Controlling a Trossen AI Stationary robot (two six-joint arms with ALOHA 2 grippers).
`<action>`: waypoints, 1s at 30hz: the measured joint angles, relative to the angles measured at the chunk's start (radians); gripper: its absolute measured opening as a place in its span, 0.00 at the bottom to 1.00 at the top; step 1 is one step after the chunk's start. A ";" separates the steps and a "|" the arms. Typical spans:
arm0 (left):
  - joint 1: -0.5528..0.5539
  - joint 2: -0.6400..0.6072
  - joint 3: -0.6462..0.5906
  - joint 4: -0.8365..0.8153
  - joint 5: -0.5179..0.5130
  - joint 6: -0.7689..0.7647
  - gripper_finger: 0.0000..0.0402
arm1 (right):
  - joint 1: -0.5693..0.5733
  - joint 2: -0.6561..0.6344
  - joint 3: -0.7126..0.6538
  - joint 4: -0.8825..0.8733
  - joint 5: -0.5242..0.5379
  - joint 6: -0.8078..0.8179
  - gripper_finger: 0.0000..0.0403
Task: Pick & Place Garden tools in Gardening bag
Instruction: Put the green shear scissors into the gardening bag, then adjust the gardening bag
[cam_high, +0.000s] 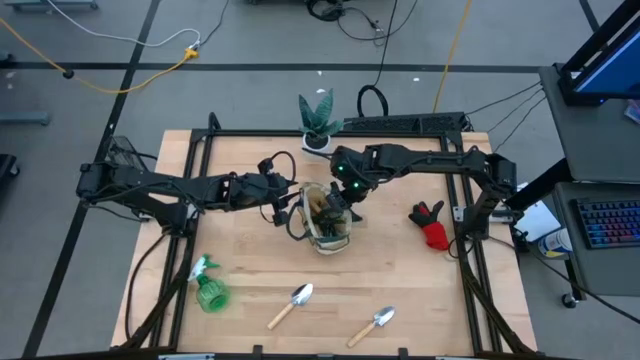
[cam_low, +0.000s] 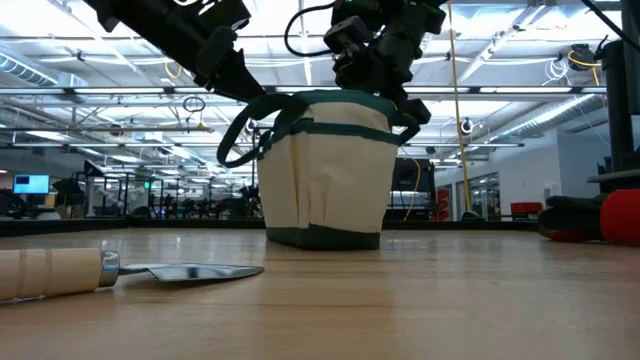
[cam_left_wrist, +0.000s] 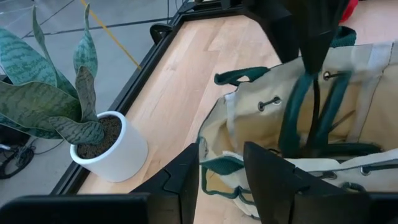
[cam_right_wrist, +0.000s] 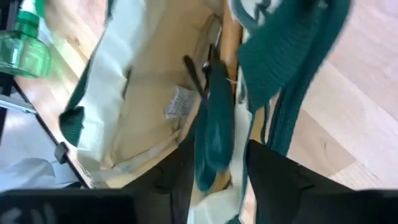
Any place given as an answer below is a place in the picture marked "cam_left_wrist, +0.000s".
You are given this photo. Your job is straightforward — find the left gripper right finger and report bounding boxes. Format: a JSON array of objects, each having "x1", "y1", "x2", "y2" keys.
[{"x1": 243, "y1": 141, "x2": 398, "y2": 224}]

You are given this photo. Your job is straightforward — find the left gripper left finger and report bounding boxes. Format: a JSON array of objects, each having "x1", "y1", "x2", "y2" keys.
[{"x1": 0, "y1": 142, "x2": 200, "y2": 224}]

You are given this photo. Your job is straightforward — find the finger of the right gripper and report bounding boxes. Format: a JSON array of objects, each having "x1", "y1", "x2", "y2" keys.
[
  {"x1": 289, "y1": 0, "x2": 352, "y2": 75},
  {"x1": 242, "y1": 0, "x2": 300, "y2": 63}
]

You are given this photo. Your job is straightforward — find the red and black gardening glove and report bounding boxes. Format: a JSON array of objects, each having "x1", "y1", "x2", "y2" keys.
[{"x1": 340, "y1": 0, "x2": 361, "y2": 24}]

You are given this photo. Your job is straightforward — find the canvas gardening bag green trim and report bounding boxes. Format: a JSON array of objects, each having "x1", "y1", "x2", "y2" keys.
[{"x1": 197, "y1": 26, "x2": 398, "y2": 220}]

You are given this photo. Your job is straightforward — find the snake plant in white pot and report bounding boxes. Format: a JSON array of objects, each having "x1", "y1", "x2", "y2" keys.
[{"x1": 0, "y1": 2, "x2": 149, "y2": 184}]

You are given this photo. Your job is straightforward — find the black table frame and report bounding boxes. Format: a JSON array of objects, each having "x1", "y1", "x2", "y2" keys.
[{"x1": 50, "y1": 0, "x2": 249, "y2": 196}]

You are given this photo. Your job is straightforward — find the thin black floor cable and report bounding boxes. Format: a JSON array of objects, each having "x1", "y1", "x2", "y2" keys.
[{"x1": 0, "y1": 124, "x2": 65, "y2": 180}]

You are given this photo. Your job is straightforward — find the long yellow cable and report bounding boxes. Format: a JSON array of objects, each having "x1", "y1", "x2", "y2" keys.
[{"x1": 80, "y1": 0, "x2": 142, "y2": 70}]

